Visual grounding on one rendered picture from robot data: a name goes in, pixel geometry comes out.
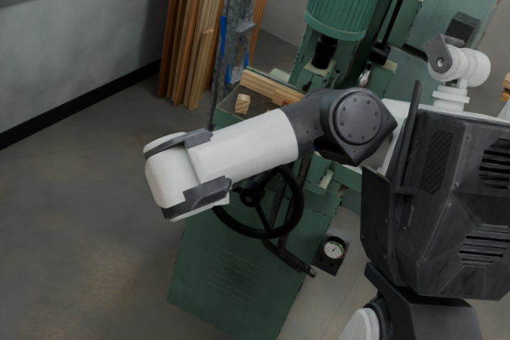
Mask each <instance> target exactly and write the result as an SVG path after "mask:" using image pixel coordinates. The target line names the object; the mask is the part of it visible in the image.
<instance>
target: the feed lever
mask: <svg viewBox="0 0 510 340"><path fill-rule="evenodd" d="M402 2H403V0H398V1H397V3H396V5H395V9H394V11H393V13H392V17H391V19H390V21H389V25H388V27H387V30H386V33H385V36H384V37H383V40H382V43H380V42H376V43H375V45H374V47H373V49H372V51H371V53H370V56H369V60H370V61H373V62H375V63H377V64H379V65H384V64H385V63H386V60H387V58H388V57H389V53H390V52H391V50H392V49H391V47H390V46H387V45H386V43H387V41H388V39H389V35H390V33H391V31H392V28H393V26H394V23H395V20H396V18H397V16H398V13H399V10H400V7H401V4H402Z"/></svg>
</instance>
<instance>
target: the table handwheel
mask: <svg viewBox="0 0 510 340"><path fill-rule="evenodd" d="M277 173H279V174H280V175H281V176H282V177H283V178H284V179H285V180H286V182H287V183H288V186H289V187H290V189H291V193H292V196H293V201H294V206H293V210H292V213H291V216H290V218H289V219H288V221H287V222H285V223H284V224H283V225H280V226H279V227H277V228H271V227H270V225H269V223H268V221H267V219H266V216H265V214H264V212H263V209H262V207H261V205H260V202H261V200H262V199H263V198H264V196H265V189H264V188H265V187H266V185H267V184H268V183H269V181H270V180H271V179H272V178H273V177H274V176H275V175H276V174H277ZM260 174H261V175H258V176H257V177H256V178H255V180H254V181H249V182H247V183H246V184H245V186H244V187H237V188H235V189H233V190H231V191H234V192H236V193H239V197H240V200H241V202H242V203H243V204H244V205H245V206H248V207H252V208H253V207H255V209H256V211H257V213H258V215H259V217H260V219H261V221H262V223H263V226H264V228H265V229H258V228H251V227H249V226H246V225H244V224H242V223H240V222H239V221H237V220H236V219H234V218H232V217H231V216H230V215H229V214H228V213H227V212H226V211H225V210H224V209H223V207H222V206H221V205H218V206H213V207H212V208H211V209H212V210H213V212H214V213H215V214H216V216H217V217H218V218H219V219H220V220H221V221H222V222H223V223H224V224H226V225H227V226H228V227H229V228H231V229H232V230H234V231H236V232H237V233H239V234H241V235H244V236H247V237H249V238H256V239H263V240H269V239H275V238H280V237H282V236H284V235H286V234H288V233H289V232H290V231H292V230H293V229H294V228H295V227H296V226H297V224H298V223H299V221H300V220H301V217H302V215H303V211H304V194H303V191H302V188H301V185H300V183H299V181H298V179H297V178H296V176H295V174H294V173H293V171H292V170H291V169H290V168H289V167H288V166H287V165H286V164H284V165H280V166H276V167H275V168H273V169H272V171H271V172H268V171H264V172H261V173H260Z"/></svg>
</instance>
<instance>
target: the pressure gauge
mask: <svg viewBox="0 0 510 340"><path fill-rule="evenodd" d="M333 249H334V251H332V250H333ZM345 249H346V244H345V242H344V241H343V240H342V239H341V238H339V237H336V236H332V237H329V238H327V240H326V242H325V244H324V245H323V251H324V253H325V254H326V255H327V256H328V257H330V258H333V259H339V258H341V257H343V255H344V252H345Z"/></svg>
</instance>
